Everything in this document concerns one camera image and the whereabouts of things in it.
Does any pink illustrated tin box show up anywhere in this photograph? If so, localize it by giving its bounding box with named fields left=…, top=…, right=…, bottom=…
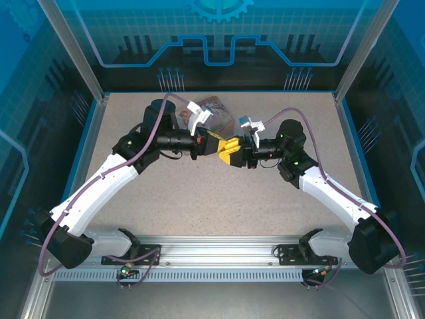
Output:
left=175, top=95, right=240, bottom=140

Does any grey metal shelf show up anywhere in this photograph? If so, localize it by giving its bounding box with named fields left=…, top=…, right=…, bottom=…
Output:
left=42, top=280, right=396, bottom=319

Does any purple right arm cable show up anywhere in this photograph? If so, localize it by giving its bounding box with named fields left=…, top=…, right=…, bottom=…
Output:
left=264, top=108, right=408, bottom=290

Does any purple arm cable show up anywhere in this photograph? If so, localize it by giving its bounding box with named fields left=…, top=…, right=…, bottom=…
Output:
left=38, top=92, right=197, bottom=290
left=264, top=108, right=408, bottom=290

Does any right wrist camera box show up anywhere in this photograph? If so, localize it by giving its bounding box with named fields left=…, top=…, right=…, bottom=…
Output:
left=238, top=114, right=267, bottom=147

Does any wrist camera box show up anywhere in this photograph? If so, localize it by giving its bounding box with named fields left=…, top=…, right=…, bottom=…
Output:
left=186, top=100, right=214, bottom=132
left=238, top=114, right=267, bottom=147

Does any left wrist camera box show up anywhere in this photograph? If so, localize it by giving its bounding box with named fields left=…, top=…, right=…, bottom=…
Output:
left=186, top=100, right=214, bottom=132

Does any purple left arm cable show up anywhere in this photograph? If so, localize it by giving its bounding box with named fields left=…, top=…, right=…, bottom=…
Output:
left=38, top=92, right=197, bottom=290

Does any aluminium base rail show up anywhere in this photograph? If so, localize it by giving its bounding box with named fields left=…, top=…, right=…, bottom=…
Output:
left=89, top=235, right=353, bottom=267

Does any aluminium frame post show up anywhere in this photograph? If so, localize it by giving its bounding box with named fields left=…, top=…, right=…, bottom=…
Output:
left=37, top=0, right=110, bottom=103
left=333, top=0, right=392, bottom=103

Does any slotted grey cable duct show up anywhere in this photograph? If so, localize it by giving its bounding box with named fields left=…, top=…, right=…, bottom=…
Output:
left=52, top=269, right=305, bottom=281

